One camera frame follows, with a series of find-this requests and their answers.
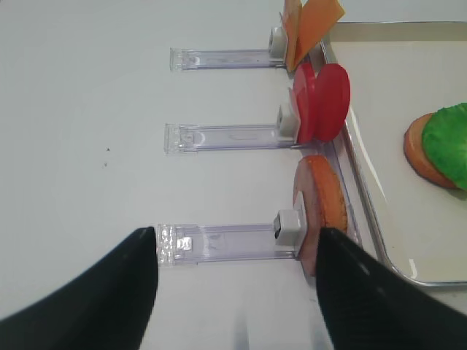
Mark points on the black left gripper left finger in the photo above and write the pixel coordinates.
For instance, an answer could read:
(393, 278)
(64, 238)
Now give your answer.
(106, 307)

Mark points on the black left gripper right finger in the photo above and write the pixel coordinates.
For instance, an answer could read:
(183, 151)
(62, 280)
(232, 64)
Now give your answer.
(366, 306)

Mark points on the green lettuce on tray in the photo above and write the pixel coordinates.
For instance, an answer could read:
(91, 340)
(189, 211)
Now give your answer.
(444, 143)

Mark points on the rear orange cheese slice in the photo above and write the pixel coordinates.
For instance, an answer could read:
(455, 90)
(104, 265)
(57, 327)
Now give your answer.
(290, 18)

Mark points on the bun slice in left rack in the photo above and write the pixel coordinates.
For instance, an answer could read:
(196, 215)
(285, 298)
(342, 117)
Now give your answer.
(324, 204)

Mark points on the bun base on tray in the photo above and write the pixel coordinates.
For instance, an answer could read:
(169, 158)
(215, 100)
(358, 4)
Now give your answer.
(416, 157)

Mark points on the metal baking tray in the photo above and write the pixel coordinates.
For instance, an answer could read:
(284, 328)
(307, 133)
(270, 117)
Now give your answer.
(398, 72)

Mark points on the clear pusher rail, bun slice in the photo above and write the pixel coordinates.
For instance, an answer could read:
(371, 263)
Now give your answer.
(194, 244)

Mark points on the clear pusher rail, tomato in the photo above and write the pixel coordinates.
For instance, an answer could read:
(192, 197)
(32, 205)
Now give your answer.
(196, 138)

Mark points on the clear pusher rail, cheese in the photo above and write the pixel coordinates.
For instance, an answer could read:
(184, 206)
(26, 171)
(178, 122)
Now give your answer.
(272, 57)

